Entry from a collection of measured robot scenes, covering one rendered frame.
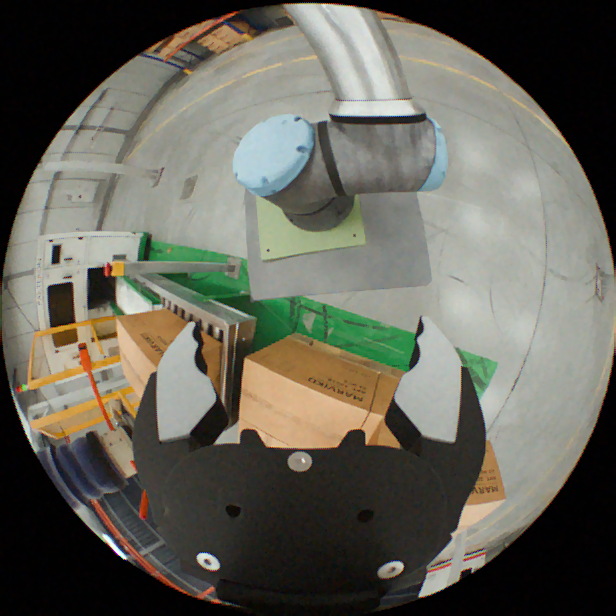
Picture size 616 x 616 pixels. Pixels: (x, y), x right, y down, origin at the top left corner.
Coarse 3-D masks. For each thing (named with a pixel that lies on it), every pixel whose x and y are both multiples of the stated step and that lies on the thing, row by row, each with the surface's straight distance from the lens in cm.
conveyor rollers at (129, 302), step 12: (132, 276) 222; (120, 288) 277; (144, 288) 190; (120, 300) 281; (132, 300) 227; (144, 300) 192; (168, 300) 150; (132, 312) 231; (180, 312) 136; (204, 324) 116; (216, 336) 111
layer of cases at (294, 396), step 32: (256, 352) 107; (288, 352) 114; (320, 352) 124; (256, 384) 103; (288, 384) 92; (320, 384) 93; (352, 384) 101; (384, 384) 112; (256, 416) 115; (288, 416) 102; (320, 416) 94; (352, 416) 90; (384, 416) 88
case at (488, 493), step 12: (384, 432) 81; (372, 444) 83; (384, 444) 76; (396, 444) 78; (492, 456) 104; (492, 468) 98; (480, 480) 88; (492, 480) 93; (480, 492) 85; (492, 492) 89; (504, 492) 95; (468, 504) 78; (480, 504) 82; (492, 504) 89; (468, 516) 89; (480, 516) 97
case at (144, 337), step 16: (128, 320) 130; (144, 320) 130; (160, 320) 130; (176, 320) 130; (128, 336) 114; (144, 336) 110; (160, 336) 110; (176, 336) 110; (208, 336) 113; (128, 352) 122; (144, 352) 96; (160, 352) 96; (208, 352) 101; (128, 368) 134; (144, 368) 101; (208, 368) 106; (144, 384) 111
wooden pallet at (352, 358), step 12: (288, 336) 134; (300, 336) 139; (312, 348) 126; (324, 348) 137; (336, 348) 135; (348, 360) 123; (360, 360) 134; (372, 360) 135; (384, 372) 124; (396, 372) 135
